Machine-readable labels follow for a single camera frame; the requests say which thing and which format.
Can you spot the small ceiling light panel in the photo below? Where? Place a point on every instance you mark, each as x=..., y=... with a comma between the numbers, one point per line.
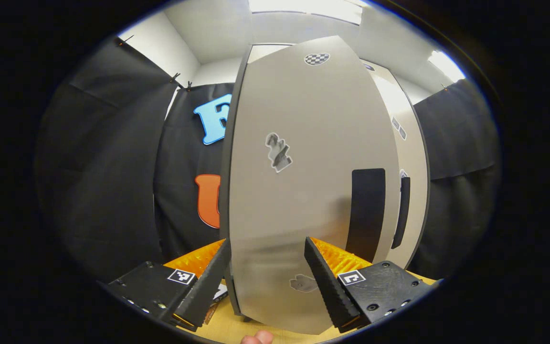
x=447, y=66

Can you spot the white cabinet door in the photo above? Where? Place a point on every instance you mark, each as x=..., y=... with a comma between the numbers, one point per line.
x=412, y=153
x=303, y=191

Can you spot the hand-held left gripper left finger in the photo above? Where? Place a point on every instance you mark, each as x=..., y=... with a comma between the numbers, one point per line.
x=203, y=286

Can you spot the black backdrop cloth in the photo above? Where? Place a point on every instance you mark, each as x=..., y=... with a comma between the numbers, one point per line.
x=112, y=167

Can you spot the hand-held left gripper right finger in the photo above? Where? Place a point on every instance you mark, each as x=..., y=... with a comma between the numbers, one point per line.
x=330, y=286

